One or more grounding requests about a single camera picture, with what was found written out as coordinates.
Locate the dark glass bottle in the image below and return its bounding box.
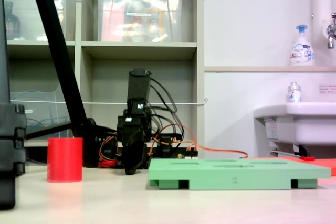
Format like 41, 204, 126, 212
4, 1, 22, 41

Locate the clear bin with blue cables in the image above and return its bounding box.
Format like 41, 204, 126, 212
10, 84, 74, 141

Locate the clear bin with bottles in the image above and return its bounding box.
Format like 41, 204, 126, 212
3, 0, 68, 42

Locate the white sink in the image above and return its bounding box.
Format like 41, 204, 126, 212
253, 101, 336, 157

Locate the circuit board with white connectors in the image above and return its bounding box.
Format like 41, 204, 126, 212
177, 152, 199, 161

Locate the red cylinder block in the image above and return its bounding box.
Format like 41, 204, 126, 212
47, 137, 83, 183

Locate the metal faucet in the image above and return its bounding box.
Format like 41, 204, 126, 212
322, 12, 336, 50

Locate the beige shelf unit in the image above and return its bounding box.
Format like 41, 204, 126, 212
0, 0, 206, 167

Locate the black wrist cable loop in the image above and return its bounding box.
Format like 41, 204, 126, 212
147, 78, 184, 141

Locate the green shape sorter board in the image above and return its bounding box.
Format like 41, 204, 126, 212
148, 157, 331, 191

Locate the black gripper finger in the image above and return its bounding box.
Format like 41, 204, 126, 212
122, 130, 148, 176

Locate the white soap pump bottle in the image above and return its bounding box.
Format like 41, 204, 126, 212
289, 24, 316, 67

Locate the black tripod with smooth legs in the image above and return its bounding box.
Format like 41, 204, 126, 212
25, 0, 100, 168

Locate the white bottle pink cap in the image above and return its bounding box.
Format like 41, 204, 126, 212
146, 0, 169, 42

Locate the orange wire loop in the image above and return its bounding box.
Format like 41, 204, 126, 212
148, 123, 249, 160

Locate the small bottle silver cap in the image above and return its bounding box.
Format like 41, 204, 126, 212
286, 81, 303, 103

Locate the pink wall notice label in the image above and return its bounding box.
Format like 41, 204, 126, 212
319, 84, 336, 94

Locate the clear bin with packages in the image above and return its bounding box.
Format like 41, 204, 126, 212
96, 0, 184, 44

